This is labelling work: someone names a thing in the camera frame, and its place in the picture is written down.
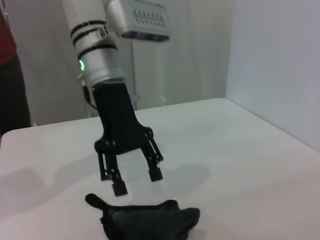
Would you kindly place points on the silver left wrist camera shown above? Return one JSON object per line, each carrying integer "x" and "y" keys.
{"x": 142, "y": 20}

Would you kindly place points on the dark blue rag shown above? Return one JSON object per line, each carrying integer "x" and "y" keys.
{"x": 150, "y": 222}

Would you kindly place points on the person in red shirt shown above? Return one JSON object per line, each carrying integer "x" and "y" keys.
{"x": 12, "y": 95}

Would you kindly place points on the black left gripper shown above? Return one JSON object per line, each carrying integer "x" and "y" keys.
{"x": 117, "y": 125}

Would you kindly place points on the white left gripper plug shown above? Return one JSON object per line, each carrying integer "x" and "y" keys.
{"x": 136, "y": 97}

